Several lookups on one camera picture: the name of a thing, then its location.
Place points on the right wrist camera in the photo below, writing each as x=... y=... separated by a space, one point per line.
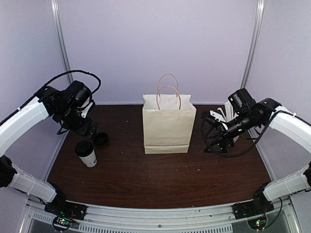
x=212 y=116

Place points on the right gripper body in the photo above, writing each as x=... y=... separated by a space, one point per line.
x=225 y=135

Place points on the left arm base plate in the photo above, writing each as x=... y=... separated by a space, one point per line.
x=66 y=216

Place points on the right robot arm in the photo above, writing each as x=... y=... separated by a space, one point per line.
x=269 y=114

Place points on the black cup lid stack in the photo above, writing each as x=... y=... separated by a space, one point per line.
x=101 y=138

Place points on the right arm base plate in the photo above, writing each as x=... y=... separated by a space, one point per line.
x=255 y=214

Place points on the front aluminium rail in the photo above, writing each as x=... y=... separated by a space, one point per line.
x=208 y=219

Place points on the white paper bag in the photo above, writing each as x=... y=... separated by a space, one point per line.
x=168 y=120

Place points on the right aluminium frame post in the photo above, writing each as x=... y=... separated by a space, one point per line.
x=259 y=15

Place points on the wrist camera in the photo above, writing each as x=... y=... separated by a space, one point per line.
x=86 y=107
x=212 y=116

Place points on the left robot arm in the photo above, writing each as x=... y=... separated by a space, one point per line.
x=70 y=107

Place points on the white wrapped stirrers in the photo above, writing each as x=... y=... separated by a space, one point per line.
x=229 y=112

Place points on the left aluminium frame post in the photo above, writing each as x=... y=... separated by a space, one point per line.
x=60 y=35

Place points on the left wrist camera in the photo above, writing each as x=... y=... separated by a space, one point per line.
x=86 y=107

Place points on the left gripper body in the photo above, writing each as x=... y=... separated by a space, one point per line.
x=81 y=128

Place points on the white paper cup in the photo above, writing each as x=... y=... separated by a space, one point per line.
x=89 y=161

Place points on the aluminium frame post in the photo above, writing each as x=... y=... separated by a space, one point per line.
x=60 y=35
x=259 y=15

